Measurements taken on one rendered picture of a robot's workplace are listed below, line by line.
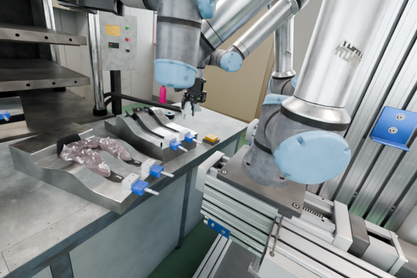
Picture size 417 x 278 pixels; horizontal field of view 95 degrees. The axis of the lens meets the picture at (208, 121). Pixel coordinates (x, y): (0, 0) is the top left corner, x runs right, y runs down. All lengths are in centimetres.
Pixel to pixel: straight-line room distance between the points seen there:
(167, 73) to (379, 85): 53
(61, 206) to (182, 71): 65
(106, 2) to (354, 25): 37
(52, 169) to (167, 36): 68
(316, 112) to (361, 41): 11
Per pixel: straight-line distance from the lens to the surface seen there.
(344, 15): 36
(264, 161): 53
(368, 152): 71
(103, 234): 93
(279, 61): 106
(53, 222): 80
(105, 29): 162
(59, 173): 86
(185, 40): 33
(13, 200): 93
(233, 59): 76
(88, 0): 40
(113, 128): 121
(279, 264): 53
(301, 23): 315
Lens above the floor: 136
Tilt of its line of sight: 22 degrees down
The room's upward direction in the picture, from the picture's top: 9 degrees clockwise
